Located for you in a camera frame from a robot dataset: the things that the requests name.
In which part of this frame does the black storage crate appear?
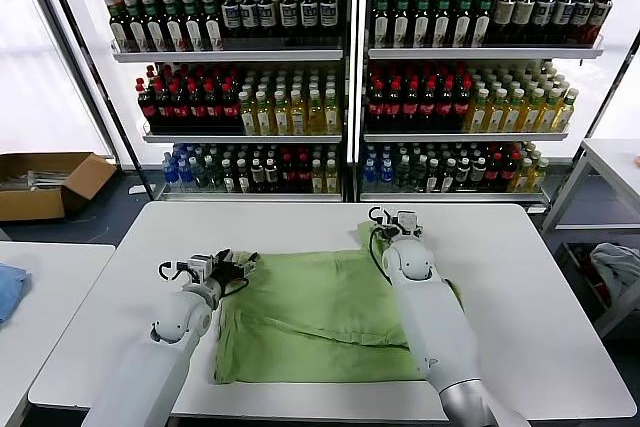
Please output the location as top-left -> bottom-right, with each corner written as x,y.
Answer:
555,242 -> 614,321

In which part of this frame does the red item in crate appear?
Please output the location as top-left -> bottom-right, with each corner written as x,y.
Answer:
574,246 -> 610,306

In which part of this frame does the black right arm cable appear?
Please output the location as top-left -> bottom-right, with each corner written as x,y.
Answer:
368,206 -> 401,284

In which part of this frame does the grey metal shelf rack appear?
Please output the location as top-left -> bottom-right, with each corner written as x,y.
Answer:
357,0 -> 640,213
77,0 -> 351,204

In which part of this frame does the black window frame post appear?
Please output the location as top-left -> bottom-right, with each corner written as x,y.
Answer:
582,31 -> 640,148
38,0 -> 157,201

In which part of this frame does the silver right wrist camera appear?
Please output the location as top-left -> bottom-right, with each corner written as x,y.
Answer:
394,210 -> 422,238

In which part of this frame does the grey window frame post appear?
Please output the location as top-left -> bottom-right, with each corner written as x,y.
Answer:
18,0 -> 126,169

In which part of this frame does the light green t-shirt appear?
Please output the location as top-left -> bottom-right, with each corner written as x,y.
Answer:
213,221 -> 464,384

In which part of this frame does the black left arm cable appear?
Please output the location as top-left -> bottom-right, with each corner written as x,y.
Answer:
158,259 -> 191,282

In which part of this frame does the red tea bottle white cap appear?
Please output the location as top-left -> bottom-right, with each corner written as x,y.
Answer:
582,0 -> 615,46

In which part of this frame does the dark tea bottle green cap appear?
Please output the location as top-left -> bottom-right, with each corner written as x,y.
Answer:
162,0 -> 190,53
108,0 -> 132,53
412,0 -> 434,48
392,0 -> 412,48
200,0 -> 225,52
452,0 -> 475,48
372,0 -> 392,48
432,0 -> 454,48
124,0 -> 151,53
142,0 -> 171,53
181,0 -> 207,52
472,0 -> 495,48

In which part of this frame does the dark bottle white blue label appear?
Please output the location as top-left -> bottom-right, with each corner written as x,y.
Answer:
278,0 -> 300,41
239,0 -> 261,39
258,0 -> 279,39
530,0 -> 557,44
221,0 -> 242,39
549,0 -> 577,44
569,0 -> 596,45
318,0 -> 339,41
298,0 -> 320,41

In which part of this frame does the cola bottle red cap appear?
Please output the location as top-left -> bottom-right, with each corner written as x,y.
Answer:
203,81 -> 224,129
402,77 -> 422,128
187,81 -> 207,129
153,80 -> 175,129
169,81 -> 191,129
419,77 -> 440,128
384,77 -> 404,128
367,77 -> 387,128
137,79 -> 160,129
452,77 -> 475,128
436,77 -> 457,128
219,81 -> 241,129

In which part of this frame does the grey wrapped bundle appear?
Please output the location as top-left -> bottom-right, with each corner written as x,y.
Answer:
0,169 -> 66,193

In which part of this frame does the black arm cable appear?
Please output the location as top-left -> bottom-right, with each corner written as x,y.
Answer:
368,206 -> 401,284
158,259 -> 191,282

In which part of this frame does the pale grey-blue cloth pile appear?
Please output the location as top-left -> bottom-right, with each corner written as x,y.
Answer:
589,242 -> 640,301

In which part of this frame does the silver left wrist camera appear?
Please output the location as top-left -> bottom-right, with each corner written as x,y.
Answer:
187,255 -> 216,281

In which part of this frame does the clear green water bottle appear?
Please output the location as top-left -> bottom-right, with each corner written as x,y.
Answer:
205,156 -> 224,189
192,156 -> 210,188
409,155 -> 427,191
393,155 -> 412,189

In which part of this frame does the white metal-frame side table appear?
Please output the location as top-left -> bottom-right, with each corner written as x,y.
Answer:
540,138 -> 640,339

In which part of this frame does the blue folded cloth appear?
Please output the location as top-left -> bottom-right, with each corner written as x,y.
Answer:
0,262 -> 32,328

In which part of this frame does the small yellow juice bottle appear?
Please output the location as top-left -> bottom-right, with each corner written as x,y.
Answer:
324,159 -> 340,194
310,159 -> 326,194
527,157 -> 550,193
509,157 -> 534,193

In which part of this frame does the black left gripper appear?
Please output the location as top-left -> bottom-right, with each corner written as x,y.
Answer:
212,248 -> 261,284

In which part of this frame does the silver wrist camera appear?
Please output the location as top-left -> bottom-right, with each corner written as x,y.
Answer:
394,210 -> 422,238
187,255 -> 216,281

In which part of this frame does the small cola bottle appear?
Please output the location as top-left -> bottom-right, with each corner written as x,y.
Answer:
296,154 -> 314,193
499,151 -> 520,191
280,154 -> 299,193
483,152 -> 504,191

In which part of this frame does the dark bottle beige label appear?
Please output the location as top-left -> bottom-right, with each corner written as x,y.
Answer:
492,0 -> 519,44
512,0 -> 537,44

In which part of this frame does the yellow juice bottle green cap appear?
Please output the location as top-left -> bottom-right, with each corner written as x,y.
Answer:
323,88 -> 342,136
499,88 -> 526,133
552,88 -> 579,133
482,88 -> 509,133
534,88 -> 562,133
272,89 -> 292,136
517,88 -> 545,133
464,88 -> 491,133
289,89 -> 308,136
306,89 -> 325,136
255,90 -> 274,136
238,90 -> 257,136

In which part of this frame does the brown cardboard box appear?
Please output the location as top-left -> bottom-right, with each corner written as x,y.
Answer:
0,151 -> 120,223

